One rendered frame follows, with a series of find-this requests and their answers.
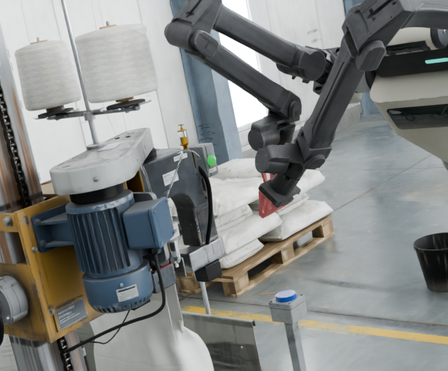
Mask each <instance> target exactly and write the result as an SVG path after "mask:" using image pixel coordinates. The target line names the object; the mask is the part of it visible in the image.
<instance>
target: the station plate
mask: <svg viewBox="0 0 448 371"><path fill-rule="evenodd" d="M55 314H56V317H57V321H58V325H59V328H60V330H62V329H63V328H66V327H68V326H69V325H71V324H73V323H75V322H76V321H78V320H80V319H82V318H84V317H86V316H87V315H88V314H87V311H86V307H85V302H84V300H83V298H81V299H79V300H77V301H75V302H73V303H71V304H69V305H67V306H66V307H64V308H61V309H60V310H58V311H55Z"/></svg>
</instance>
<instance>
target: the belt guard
mask: <svg viewBox="0 0 448 371"><path fill-rule="evenodd" d="M127 134H128V135H130V137H128V138H126V136H127ZM117 137H120V138H118V139H115V138H117ZM117 137H116V136H115V137H113V138H110V139H108V140H106V141H105V142H107V145H108V144H114V143H118V142H123V143H121V144H119V145H118V146H116V147H114V148H113V149H106V150H102V151H98V150H100V149H101V148H98V149H92V150H86V151H84V152H82V153H80V154H78V155H76V156H74V157H72V158H70V159H68V160H66V161H64V162H62V163H60V164H58V165H56V166H54V167H52V168H51V169H50V170H49V174H50V177H51V182H52V185H53V189H54V193H55V194H58V195H69V194H81V193H85V192H89V191H96V190H99V189H103V188H107V187H110V186H115V185H118V184H120V183H123V182H125V181H128V180H130V179H131V178H133V177H134V176H135V175H136V173H137V172H138V170H139V168H140V167H141V166H142V164H143V162H144V161H145V159H146V158H147V156H148V155H149V153H150V152H151V150H152V148H153V147H154V144H153V140H152V134H151V130H150V128H148V127H144V128H139V129H134V130H129V131H126V132H123V133H121V134H119V135H117ZM102 148H103V147H102Z"/></svg>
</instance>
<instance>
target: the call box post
mask: <svg viewBox="0 0 448 371"><path fill-rule="evenodd" d="M284 324H285V331H286V335H287V340H288V346H289V350H290V354H291V362H292V366H293V370H294V371H307V369H306V364H305V357H304V353H303V349H302V341H301V337H300V333H299V326H298V322H295V323H294V324H290V323H284Z"/></svg>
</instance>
